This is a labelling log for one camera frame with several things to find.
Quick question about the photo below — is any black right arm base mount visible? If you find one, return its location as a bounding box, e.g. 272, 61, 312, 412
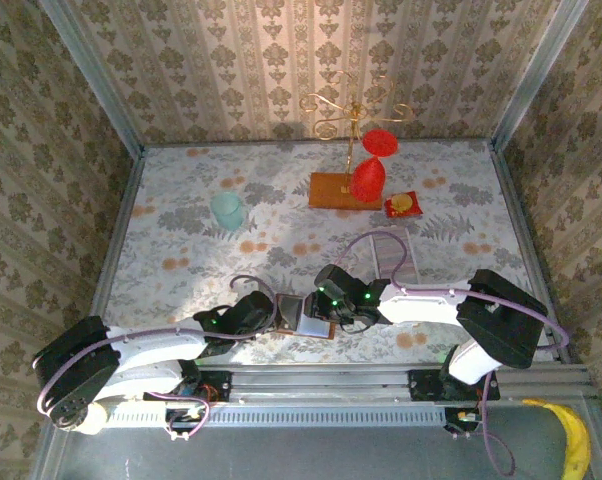
408, 367, 502, 402

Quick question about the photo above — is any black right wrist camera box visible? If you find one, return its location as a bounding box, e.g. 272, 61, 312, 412
314, 264, 367, 301

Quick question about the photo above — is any aluminium corner post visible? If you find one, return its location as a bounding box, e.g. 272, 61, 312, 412
38, 0, 147, 159
488, 0, 590, 151

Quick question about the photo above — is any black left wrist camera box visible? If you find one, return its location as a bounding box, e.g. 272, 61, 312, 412
235, 289, 278, 326

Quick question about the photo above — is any white slotted cable duct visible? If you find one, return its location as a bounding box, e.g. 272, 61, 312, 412
103, 402, 447, 429

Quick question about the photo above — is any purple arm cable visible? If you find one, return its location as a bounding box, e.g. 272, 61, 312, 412
332, 227, 571, 351
32, 273, 277, 416

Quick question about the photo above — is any teal textured glass cup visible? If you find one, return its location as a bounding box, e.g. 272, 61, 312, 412
210, 192, 246, 232

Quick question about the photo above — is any gold wire stand wooden base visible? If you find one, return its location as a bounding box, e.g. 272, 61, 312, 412
299, 69, 415, 211

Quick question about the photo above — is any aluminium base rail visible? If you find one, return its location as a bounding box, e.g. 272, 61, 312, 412
100, 363, 590, 405

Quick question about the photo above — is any yellow banana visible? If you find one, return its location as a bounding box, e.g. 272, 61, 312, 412
522, 398, 593, 480

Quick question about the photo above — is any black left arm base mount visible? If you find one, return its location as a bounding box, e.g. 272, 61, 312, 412
143, 359, 232, 404

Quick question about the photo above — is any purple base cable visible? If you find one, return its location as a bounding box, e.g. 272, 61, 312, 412
480, 374, 516, 476
163, 394, 212, 442

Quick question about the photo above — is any aluminium table edge rail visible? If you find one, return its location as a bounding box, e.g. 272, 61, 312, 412
89, 147, 147, 321
488, 142, 572, 364

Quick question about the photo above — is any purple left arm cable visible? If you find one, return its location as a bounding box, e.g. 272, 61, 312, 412
32, 273, 277, 416

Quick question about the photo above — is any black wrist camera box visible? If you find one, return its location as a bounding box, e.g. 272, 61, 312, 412
314, 264, 367, 301
235, 289, 278, 326

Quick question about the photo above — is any red goblet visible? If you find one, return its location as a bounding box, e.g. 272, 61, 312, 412
349, 128, 400, 204

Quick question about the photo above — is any red snack packet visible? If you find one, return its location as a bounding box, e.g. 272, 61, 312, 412
383, 190, 425, 219

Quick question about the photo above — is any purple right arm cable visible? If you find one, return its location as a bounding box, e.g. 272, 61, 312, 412
332, 227, 571, 351

